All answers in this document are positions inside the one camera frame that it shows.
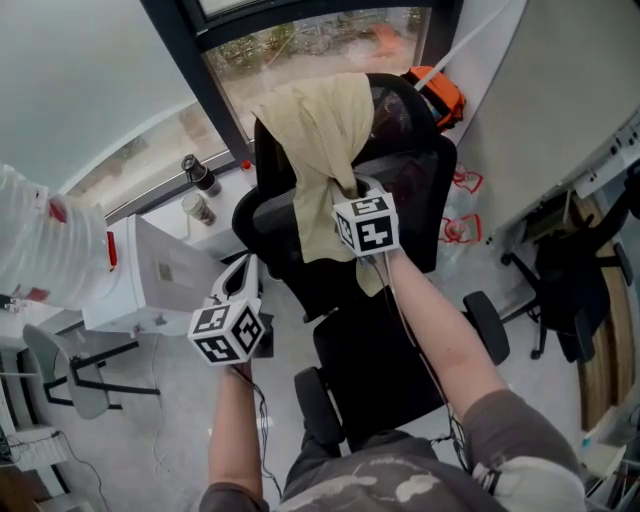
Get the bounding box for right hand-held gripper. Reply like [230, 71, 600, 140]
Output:
[331, 173, 401, 260]

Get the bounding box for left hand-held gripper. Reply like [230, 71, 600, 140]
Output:
[187, 253, 275, 367]

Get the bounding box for beige clothes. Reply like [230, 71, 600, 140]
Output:
[251, 72, 389, 297]

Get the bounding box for black mesh office chair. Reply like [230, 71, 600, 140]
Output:
[232, 72, 511, 454]

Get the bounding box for person's left forearm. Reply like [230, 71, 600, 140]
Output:
[207, 362, 264, 501]

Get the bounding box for person's right forearm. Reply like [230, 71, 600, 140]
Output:
[387, 247, 509, 416]

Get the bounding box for grey chair black legs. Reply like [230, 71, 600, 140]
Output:
[22, 323, 161, 421]

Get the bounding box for white water dispenser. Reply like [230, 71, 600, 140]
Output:
[82, 213, 236, 337]

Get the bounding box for orange bag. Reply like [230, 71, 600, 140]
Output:
[399, 65, 467, 134]

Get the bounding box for dark thermos bottle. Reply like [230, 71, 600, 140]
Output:
[180, 153, 223, 198]

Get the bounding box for white rod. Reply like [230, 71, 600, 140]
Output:
[419, 0, 516, 94]

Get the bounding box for person's dark trousers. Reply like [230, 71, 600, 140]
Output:
[299, 427, 351, 459]

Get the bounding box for clear water jug red label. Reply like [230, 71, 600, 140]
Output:
[0, 163, 119, 311]

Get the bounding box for white metal cabinet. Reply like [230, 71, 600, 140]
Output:
[454, 0, 640, 246]

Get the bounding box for person's grey printed shirt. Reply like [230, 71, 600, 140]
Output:
[199, 388, 589, 512]

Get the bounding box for low wooden platform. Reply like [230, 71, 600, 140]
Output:
[569, 192, 636, 432]

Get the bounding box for empty jug red handle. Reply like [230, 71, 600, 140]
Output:
[452, 167, 485, 201]
[439, 213, 484, 261]

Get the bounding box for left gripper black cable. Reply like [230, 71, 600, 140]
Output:
[234, 367, 284, 499]

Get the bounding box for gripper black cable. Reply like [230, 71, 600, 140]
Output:
[369, 254, 471, 471]
[234, 367, 284, 499]

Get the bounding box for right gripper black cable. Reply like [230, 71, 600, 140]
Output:
[369, 254, 471, 471]

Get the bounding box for black window frame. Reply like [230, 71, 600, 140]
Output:
[139, 0, 466, 166]

